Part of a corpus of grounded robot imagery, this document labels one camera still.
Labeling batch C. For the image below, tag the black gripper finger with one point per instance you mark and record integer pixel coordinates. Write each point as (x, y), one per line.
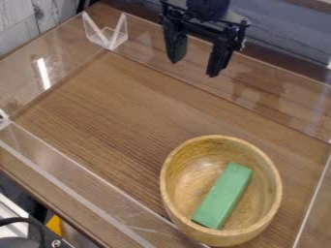
(175, 40)
(219, 57)

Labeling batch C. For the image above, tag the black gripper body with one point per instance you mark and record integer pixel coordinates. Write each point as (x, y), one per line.
(207, 19)

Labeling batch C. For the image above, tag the brown wooden bowl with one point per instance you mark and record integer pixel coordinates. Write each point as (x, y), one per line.
(190, 172)

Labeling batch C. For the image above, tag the green rectangular block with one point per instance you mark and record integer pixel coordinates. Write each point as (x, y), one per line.
(218, 204)

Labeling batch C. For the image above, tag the yellow black device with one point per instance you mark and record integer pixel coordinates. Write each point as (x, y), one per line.
(54, 224)

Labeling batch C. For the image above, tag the clear acrylic corner bracket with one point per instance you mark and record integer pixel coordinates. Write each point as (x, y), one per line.
(110, 38)

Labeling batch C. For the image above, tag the clear acrylic front wall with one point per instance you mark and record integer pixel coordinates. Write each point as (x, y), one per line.
(90, 203)

